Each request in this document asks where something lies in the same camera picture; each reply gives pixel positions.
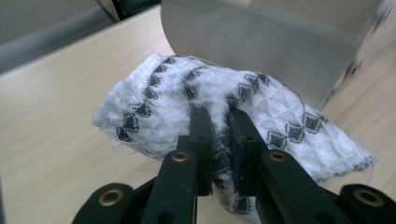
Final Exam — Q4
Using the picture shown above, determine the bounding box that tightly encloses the white cloth with black pattern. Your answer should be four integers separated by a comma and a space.
91, 51, 375, 224

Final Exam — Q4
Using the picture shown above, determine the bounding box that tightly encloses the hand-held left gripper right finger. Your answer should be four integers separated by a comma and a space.
228, 107, 268, 198

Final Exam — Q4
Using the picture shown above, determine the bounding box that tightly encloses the black folding chair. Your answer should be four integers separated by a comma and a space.
111, 0, 162, 21

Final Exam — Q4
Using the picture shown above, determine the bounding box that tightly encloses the white expandable file rack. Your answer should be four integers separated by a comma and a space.
160, 0, 394, 110

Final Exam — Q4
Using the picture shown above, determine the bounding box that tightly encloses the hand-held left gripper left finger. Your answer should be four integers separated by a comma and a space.
177, 106, 219, 197

